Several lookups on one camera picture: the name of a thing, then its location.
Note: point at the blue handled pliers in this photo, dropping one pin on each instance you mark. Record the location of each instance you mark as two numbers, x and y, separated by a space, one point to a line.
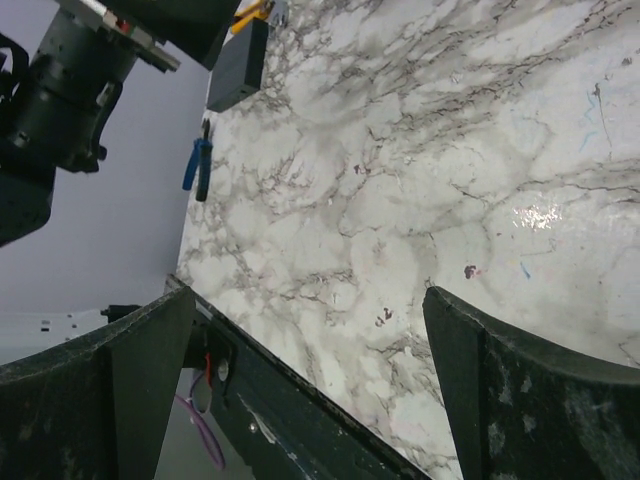
199 165

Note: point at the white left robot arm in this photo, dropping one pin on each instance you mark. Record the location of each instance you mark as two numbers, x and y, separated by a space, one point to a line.
56 103

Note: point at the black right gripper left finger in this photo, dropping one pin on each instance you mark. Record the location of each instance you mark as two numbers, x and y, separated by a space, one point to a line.
97 406

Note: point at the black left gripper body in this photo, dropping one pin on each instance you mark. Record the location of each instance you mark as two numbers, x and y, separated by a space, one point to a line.
92 44

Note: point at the yellow utility knife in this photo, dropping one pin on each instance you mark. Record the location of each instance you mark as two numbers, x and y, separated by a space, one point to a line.
258 10

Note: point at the black flat box left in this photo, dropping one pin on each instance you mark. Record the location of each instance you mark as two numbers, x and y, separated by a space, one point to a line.
237 73

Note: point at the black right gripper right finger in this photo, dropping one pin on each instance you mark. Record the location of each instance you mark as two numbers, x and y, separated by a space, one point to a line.
522 407

